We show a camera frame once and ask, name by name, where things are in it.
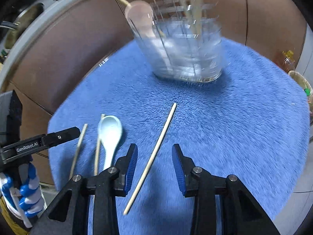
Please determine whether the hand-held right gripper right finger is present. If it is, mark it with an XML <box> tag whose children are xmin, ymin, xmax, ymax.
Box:
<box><xmin>172</xmin><ymin>143</ymin><xmax>281</xmax><ymax>235</ymax></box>

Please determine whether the blue towel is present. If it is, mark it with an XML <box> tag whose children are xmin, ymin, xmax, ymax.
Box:
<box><xmin>47</xmin><ymin>38</ymin><xmax>311</xmax><ymax>235</ymax></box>

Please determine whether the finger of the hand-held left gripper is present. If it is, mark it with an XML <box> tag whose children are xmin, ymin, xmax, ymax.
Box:
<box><xmin>40</xmin><ymin>126</ymin><xmax>81</xmax><ymax>150</ymax></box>

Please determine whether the clear utensil holder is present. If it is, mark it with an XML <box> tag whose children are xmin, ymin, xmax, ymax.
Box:
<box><xmin>132</xmin><ymin>0</ymin><xmax>224</xmax><ymax>83</ymax></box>

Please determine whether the large pale blue spoon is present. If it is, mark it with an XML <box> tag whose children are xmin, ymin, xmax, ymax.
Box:
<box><xmin>97</xmin><ymin>115</ymin><xmax>123</xmax><ymax>172</ymax></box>

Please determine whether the beige rice spoon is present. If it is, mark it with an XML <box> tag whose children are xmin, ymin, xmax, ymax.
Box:
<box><xmin>124</xmin><ymin>0</ymin><xmax>157</xmax><ymax>40</ymax></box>

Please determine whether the trash basket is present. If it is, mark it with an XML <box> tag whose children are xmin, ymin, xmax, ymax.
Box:
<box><xmin>287</xmin><ymin>70</ymin><xmax>313</xmax><ymax>118</ymax></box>

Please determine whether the brass wok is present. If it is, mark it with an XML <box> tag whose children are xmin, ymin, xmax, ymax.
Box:
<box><xmin>5</xmin><ymin>2</ymin><xmax>44</xmax><ymax>49</ymax></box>

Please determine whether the cooking oil bottle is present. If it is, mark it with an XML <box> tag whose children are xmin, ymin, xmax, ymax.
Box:
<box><xmin>279</xmin><ymin>50</ymin><xmax>298</xmax><ymax>73</ymax></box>

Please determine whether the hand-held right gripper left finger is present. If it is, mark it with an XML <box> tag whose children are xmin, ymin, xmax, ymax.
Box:
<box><xmin>31</xmin><ymin>143</ymin><xmax>138</xmax><ymax>235</ymax></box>

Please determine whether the person's left hand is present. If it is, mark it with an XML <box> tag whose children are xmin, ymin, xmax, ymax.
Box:
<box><xmin>0</xmin><ymin>163</ymin><xmax>45</xmax><ymax>219</ymax></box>

